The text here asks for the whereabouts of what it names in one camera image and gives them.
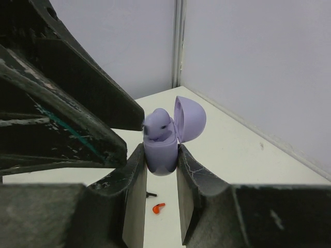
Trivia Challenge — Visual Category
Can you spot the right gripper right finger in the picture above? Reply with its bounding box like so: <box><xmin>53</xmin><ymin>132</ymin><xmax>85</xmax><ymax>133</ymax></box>
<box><xmin>176</xmin><ymin>145</ymin><xmax>330</xmax><ymax>247</ymax></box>

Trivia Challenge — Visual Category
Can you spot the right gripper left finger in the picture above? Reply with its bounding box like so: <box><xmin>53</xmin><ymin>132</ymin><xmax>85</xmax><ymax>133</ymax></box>
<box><xmin>1</xmin><ymin>144</ymin><xmax>147</xmax><ymax>247</ymax></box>

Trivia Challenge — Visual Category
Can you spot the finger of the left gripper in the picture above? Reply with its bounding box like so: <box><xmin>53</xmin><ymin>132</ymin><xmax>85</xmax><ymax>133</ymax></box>
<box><xmin>29</xmin><ymin>1</ymin><xmax>144</xmax><ymax>131</ymax></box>
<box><xmin>1</xmin><ymin>47</ymin><xmax>127</xmax><ymax>176</ymax></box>

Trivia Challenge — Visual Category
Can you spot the purple round case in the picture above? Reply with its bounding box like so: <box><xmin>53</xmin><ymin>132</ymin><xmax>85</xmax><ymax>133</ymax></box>
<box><xmin>143</xmin><ymin>96</ymin><xmax>206</xmax><ymax>176</ymax></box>

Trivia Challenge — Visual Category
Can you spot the red earbud right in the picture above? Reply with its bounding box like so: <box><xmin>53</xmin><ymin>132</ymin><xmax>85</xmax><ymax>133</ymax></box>
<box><xmin>152</xmin><ymin>203</ymin><xmax>166</xmax><ymax>214</ymax></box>

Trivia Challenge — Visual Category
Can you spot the left aluminium frame post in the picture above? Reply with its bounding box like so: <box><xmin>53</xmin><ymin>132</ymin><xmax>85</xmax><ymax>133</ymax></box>
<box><xmin>171</xmin><ymin>0</ymin><xmax>187</xmax><ymax>88</ymax></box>

